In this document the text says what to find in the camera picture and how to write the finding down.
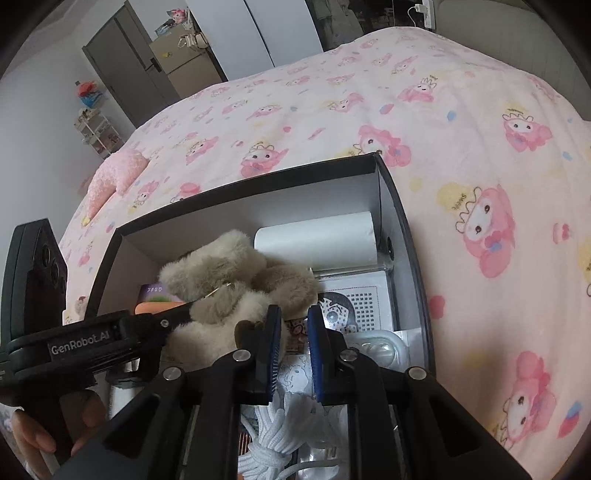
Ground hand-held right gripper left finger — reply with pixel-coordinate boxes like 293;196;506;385
55;305;283;480

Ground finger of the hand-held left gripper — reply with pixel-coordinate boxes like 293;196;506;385
117;300;200;354

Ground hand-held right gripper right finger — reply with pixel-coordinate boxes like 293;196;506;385
307;305;532;480

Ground brown plush bear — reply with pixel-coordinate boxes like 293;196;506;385
157;230;320;365

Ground black cardboard box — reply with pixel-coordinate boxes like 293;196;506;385
85;152;437;480

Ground person's left hand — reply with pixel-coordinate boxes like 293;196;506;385
11;390;109;467

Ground orange toy carrot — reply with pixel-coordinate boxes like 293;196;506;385
134;300;186;313

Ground cartoon line-drawing sheet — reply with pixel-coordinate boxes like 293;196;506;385
272;353;315;398

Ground clear plastic blister pack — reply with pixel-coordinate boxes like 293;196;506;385
346;330;409;368

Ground white paper roll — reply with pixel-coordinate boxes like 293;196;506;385
254;211;379;273

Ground pink fluffy pillow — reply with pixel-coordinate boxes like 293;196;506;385
85;148;149;220

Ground white shelf rack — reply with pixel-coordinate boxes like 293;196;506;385
74;108;123;160

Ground colourful toys on rack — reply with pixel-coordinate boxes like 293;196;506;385
74;80;107;109

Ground pink printed blanket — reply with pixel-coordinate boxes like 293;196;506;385
60;25;591;480

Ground grey door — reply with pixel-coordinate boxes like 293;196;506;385
83;0;181;130

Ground beige fridge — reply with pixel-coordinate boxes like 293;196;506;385
148;28;227;97

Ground white bag on fridge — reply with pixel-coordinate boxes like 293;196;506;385
178;31;209;50

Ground white wardrobe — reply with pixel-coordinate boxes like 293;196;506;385
185;0;324;70

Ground white power strip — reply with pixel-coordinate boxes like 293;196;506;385
413;0;437;31

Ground white rope bundle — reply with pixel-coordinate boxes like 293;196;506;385
238;394;343;480

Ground dark wall hanging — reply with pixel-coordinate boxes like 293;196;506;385
305;0;416;52

